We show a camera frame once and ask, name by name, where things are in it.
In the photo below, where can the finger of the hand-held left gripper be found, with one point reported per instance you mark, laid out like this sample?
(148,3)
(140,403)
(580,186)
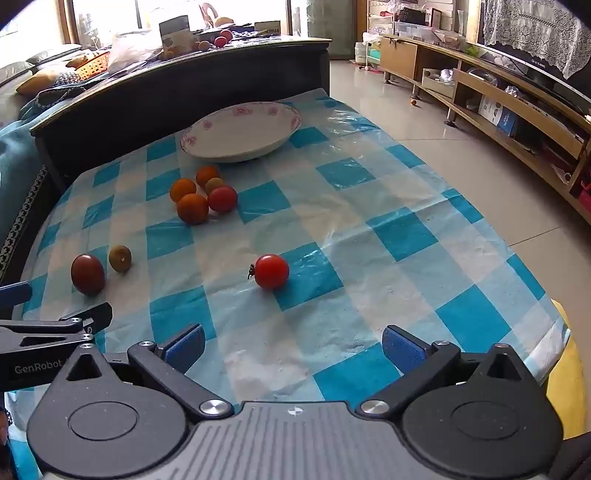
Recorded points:
(90,316)
(13,293)

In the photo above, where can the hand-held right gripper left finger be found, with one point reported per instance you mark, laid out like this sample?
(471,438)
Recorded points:
(187,347)

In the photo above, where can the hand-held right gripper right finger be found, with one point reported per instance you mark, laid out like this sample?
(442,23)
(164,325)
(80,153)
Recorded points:
(402,348)

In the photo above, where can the dark red tomato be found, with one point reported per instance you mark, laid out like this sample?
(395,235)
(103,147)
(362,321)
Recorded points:
(87,274)

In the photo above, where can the brown longan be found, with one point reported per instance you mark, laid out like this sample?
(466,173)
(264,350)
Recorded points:
(120,258)
(214,182)

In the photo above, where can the small orange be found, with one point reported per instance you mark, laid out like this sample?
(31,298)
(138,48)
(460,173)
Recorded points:
(206,173)
(183,189)
(193,208)

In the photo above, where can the white floral plate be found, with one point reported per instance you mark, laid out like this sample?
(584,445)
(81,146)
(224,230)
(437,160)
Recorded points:
(240,134)

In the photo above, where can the teal sofa blanket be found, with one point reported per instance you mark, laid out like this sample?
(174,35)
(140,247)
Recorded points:
(16,175)

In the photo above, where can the blue checkered tablecloth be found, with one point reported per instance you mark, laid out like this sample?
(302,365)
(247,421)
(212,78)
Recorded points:
(351,221)

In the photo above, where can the yellow cloth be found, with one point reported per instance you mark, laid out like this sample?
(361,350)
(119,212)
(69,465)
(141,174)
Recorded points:
(572,369)

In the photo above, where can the yellow cushion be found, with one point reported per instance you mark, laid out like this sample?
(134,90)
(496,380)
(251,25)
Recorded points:
(41,79)

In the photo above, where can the grey cushion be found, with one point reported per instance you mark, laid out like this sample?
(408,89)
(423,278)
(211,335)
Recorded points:
(16,70)

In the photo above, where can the dark headboard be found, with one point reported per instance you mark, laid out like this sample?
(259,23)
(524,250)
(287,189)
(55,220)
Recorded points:
(152,101)

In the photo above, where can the orange woven basket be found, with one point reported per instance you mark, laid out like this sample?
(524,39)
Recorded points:
(92,65)

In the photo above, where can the blue and white box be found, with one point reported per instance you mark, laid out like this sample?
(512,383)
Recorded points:
(498,115)

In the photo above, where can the white plastic bag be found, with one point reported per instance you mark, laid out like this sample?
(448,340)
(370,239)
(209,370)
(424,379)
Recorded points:
(130,53)

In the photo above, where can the wooden media cabinet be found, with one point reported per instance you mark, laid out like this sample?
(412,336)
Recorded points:
(503,92)

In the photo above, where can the grey carton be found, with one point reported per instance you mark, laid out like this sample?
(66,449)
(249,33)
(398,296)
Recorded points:
(175,33)

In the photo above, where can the black television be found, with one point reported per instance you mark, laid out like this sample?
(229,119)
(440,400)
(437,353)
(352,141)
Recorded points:
(554,94)

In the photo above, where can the white storage rack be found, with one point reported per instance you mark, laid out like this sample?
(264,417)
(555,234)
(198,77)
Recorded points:
(369,48)

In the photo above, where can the red fruit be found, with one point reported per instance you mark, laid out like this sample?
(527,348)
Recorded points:
(226,35)
(220,43)

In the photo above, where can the white lace cloth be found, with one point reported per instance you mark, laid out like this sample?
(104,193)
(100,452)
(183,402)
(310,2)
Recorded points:
(535,32)

